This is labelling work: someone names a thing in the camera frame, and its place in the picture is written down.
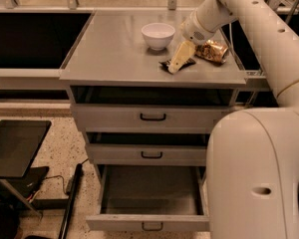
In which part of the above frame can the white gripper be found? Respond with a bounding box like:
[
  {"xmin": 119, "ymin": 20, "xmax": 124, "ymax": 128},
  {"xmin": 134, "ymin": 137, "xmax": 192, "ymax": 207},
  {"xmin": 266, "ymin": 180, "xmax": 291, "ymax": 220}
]
[{"xmin": 168, "ymin": 11, "xmax": 213, "ymax": 74}]

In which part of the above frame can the black rxbar chocolate wrapper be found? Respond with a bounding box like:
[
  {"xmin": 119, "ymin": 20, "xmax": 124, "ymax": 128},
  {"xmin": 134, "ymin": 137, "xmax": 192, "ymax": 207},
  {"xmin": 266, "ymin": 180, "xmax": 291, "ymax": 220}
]
[{"xmin": 160, "ymin": 59, "xmax": 196, "ymax": 74}]

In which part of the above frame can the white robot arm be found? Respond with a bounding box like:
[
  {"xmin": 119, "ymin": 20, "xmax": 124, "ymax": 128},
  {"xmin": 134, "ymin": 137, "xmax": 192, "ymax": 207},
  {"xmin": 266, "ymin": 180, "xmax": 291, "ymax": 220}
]
[{"xmin": 172, "ymin": 0, "xmax": 299, "ymax": 239}]

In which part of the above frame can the grey metal drawer cabinet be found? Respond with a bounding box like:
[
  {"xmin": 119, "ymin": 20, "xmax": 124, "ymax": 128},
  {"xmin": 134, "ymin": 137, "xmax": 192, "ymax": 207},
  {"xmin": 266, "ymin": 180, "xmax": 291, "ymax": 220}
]
[{"xmin": 59, "ymin": 9, "xmax": 248, "ymax": 168}]

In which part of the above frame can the grey top drawer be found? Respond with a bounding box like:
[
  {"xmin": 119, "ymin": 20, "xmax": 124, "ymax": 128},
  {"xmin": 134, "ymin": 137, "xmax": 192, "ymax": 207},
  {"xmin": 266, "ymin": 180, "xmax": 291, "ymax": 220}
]
[{"xmin": 71, "ymin": 86, "xmax": 233, "ymax": 133}]

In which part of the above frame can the grey drawer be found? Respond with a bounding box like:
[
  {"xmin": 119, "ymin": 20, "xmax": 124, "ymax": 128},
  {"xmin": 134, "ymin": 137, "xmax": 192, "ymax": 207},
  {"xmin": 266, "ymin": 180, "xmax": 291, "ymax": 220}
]
[
  {"xmin": 86, "ymin": 165, "xmax": 209, "ymax": 232},
  {"xmin": 86, "ymin": 132, "xmax": 209, "ymax": 166},
  {"xmin": 71, "ymin": 86, "xmax": 233, "ymax": 133}
]

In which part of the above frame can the grey middle drawer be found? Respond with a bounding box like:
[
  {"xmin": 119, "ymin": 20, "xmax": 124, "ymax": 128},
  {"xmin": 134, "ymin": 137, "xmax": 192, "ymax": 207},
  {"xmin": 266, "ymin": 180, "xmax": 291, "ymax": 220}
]
[{"xmin": 86, "ymin": 132, "xmax": 209, "ymax": 166}]

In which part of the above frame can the grey bottom drawer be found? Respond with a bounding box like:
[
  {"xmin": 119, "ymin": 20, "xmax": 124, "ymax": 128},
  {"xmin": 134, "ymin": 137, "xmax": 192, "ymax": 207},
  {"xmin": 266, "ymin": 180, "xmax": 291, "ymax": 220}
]
[{"xmin": 86, "ymin": 165, "xmax": 209, "ymax": 232}]

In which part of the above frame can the crushed gold soda can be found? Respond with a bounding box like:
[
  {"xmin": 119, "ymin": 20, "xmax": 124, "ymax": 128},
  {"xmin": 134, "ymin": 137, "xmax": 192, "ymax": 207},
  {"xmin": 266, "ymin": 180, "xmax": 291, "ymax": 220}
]
[{"xmin": 195, "ymin": 40, "xmax": 229, "ymax": 64}]

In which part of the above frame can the white ceramic bowl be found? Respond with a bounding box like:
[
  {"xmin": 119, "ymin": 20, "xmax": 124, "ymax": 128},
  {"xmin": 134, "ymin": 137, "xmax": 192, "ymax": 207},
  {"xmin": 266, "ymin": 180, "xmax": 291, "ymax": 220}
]
[{"xmin": 142, "ymin": 23, "xmax": 175, "ymax": 51}]

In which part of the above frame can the black side table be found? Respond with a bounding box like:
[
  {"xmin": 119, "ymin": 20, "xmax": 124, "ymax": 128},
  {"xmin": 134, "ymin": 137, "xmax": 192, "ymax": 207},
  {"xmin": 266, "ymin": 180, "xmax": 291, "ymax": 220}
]
[{"xmin": 0, "ymin": 119, "xmax": 52, "ymax": 217}]

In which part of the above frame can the black pole on floor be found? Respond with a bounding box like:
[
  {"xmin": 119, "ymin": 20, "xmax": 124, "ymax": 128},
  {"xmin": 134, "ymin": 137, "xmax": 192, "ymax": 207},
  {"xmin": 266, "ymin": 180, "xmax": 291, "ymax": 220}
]
[{"xmin": 58, "ymin": 163, "xmax": 83, "ymax": 239}]

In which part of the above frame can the black floor cable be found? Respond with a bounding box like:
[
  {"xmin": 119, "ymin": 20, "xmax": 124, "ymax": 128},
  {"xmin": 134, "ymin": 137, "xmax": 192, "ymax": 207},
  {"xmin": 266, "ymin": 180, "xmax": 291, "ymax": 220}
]
[{"xmin": 29, "ymin": 158, "xmax": 90, "ymax": 204}]

